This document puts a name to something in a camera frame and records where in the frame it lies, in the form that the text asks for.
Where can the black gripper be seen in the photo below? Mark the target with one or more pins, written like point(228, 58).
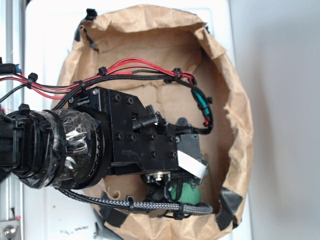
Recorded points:
point(133, 139)

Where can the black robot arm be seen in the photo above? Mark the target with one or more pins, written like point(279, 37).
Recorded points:
point(59, 148)

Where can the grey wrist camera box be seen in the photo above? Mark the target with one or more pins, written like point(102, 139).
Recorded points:
point(190, 157)

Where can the brown paper bag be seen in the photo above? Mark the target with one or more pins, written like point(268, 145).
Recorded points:
point(167, 59)

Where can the metal corner bracket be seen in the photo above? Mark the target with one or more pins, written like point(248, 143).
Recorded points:
point(10, 230)

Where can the aluminium extrusion rail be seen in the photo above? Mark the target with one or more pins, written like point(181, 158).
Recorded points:
point(12, 32)

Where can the green foam ball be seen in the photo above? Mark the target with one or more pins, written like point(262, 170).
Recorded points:
point(190, 194)

